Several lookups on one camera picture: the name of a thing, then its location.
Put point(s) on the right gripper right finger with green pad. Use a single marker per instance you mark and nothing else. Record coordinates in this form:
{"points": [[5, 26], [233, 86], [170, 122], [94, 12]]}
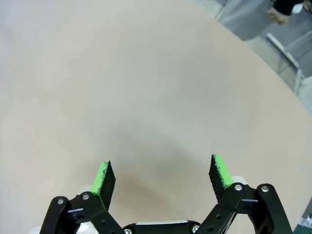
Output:
{"points": [[219, 180]]}

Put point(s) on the white metal table frame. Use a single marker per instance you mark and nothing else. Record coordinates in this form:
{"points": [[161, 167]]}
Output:
{"points": [[285, 52]]}

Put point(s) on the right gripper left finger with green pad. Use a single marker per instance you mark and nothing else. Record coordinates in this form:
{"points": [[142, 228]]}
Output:
{"points": [[102, 192]]}

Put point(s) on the person's left hand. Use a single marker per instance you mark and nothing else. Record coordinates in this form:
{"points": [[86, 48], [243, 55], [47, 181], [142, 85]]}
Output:
{"points": [[278, 17]]}

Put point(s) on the person's black sleeved left forearm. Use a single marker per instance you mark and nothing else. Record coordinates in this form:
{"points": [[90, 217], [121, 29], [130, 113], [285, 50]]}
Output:
{"points": [[284, 6]]}

